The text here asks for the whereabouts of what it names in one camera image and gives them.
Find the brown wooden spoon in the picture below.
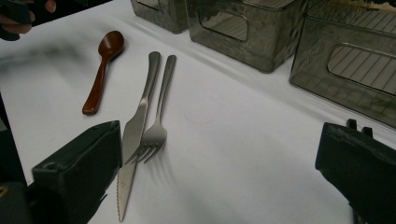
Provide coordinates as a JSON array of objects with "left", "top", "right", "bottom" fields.
[{"left": 81, "top": 30, "right": 125, "bottom": 116}]

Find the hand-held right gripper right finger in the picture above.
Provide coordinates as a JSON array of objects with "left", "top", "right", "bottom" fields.
[{"left": 315, "top": 119, "right": 396, "bottom": 224}]

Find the smoky clear plastic bin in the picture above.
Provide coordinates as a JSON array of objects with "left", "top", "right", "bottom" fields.
[
  {"left": 185, "top": 0, "right": 307, "bottom": 74},
  {"left": 289, "top": 0, "right": 396, "bottom": 129},
  {"left": 130, "top": 0, "right": 190, "bottom": 35}
]

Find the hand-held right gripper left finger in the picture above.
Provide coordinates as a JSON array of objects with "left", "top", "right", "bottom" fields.
[{"left": 31, "top": 120, "right": 122, "bottom": 224}]

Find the steel table knife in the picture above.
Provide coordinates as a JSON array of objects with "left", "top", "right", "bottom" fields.
[{"left": 116, "top": 50, "right": 162, "bottom": 223}]

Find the steel fork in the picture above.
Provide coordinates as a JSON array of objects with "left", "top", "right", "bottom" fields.
[{"left": 124, "top": 54, "right": 177, "bottom": 165}]

